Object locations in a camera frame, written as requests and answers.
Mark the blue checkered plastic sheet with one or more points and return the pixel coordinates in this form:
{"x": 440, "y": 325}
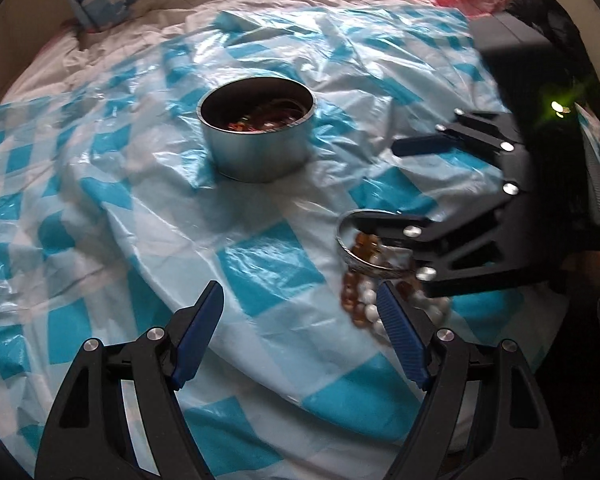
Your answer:
{"x": 130, "y": 210}

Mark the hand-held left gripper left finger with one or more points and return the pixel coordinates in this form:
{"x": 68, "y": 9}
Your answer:
{"x": 195, "y": 335}

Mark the round metal tin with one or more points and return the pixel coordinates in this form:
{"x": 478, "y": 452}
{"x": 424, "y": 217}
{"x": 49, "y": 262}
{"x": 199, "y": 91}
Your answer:
{"x": 260, "y": 155}

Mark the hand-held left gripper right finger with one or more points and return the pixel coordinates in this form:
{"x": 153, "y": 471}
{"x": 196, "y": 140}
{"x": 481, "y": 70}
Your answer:
{"x": 402, "y": 335}

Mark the silver patterned bangle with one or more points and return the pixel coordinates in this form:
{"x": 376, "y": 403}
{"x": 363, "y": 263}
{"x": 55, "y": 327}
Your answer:
{"x": 342, "y": 250}

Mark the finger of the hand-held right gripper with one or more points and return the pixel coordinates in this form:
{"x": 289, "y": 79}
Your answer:
{"x": 460, "y": 250}
{"x": 430, "y": 142}

